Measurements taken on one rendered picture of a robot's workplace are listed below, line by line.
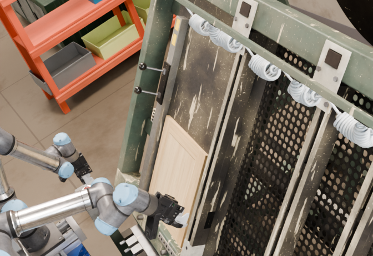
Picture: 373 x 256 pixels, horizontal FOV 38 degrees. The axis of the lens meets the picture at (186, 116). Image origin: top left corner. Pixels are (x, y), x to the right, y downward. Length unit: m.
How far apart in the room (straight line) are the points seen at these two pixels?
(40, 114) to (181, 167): 3.14
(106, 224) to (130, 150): 1.11
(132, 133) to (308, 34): 1.42
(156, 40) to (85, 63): 2.58
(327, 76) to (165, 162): 1.18
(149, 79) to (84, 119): 2.38
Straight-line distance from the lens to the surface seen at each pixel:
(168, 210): 1.92
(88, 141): 4.79
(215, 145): 2.12
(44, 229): 2.67
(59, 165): 2.56
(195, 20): 1.99
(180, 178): 2.47
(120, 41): 5.29
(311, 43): 1.67
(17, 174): 4.91
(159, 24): 2.65
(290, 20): 1.75
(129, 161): 2.94
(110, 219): 1.83
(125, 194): 1.77
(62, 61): 5.50
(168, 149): 2.55
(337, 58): 1.58
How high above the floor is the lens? 2.85
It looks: 39 degrees down
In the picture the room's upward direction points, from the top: 22 degrees counter-clockwise
